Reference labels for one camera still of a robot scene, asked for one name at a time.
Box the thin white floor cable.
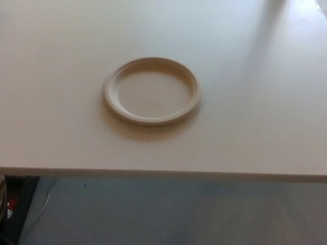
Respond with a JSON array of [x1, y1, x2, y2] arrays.
[[37, 181, 52, 218]]

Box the red and white item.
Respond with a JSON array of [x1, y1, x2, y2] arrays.
[[6, 198, 19, 219]]

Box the beige round paper plate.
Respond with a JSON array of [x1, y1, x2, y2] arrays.
[[104, 56, 202, 127]]

